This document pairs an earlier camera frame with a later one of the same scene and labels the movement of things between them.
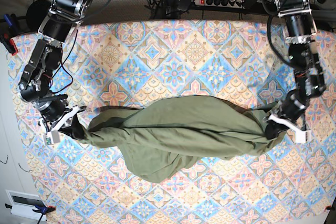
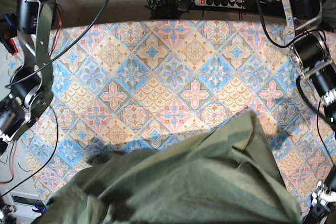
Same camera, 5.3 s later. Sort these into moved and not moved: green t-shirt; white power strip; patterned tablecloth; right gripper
Moved: green t-shirt; right gripper
Not moved: white power strip; patterned tablecloth
